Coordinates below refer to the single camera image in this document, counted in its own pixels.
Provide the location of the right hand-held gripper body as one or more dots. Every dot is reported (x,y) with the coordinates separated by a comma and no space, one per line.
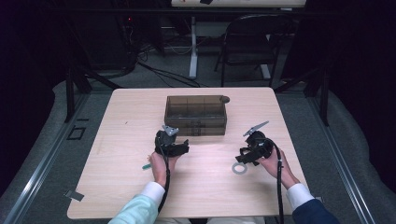
(261,146)

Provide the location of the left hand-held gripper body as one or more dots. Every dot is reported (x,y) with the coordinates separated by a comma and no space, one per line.
(165,144)

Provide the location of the green hair clip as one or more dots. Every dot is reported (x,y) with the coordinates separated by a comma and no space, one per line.
(146,167)

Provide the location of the brown translucent drawer box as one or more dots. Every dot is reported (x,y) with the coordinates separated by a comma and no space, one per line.
(199,119)

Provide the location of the person's left hand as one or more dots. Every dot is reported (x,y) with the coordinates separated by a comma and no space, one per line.
(162,169)

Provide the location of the person's right hand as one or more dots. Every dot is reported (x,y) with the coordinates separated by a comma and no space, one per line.
(277,168)

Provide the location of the grey tape piece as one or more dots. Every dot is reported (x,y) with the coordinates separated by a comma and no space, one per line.
(318,199)
(74,195)

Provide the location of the white desk foot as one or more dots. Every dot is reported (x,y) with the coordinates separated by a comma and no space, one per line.
(265,72)

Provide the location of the black metal stand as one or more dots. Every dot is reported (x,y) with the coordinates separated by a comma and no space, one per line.
(70,99)
(325,102)

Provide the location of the short black tape strip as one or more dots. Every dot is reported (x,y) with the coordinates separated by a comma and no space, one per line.
(82,119)

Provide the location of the white desk leg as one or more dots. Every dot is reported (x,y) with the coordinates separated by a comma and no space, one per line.
(193,62)

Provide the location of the black folding chair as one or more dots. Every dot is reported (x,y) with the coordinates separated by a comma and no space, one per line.
(249,59)

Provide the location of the dark equipment cabinet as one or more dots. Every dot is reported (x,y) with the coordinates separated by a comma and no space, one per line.
(102,37)

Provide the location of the black crossbar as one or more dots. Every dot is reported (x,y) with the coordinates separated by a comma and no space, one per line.
(124,11)

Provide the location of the metal floor rail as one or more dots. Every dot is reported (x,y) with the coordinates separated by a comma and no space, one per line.
(40,174)
(342,174)

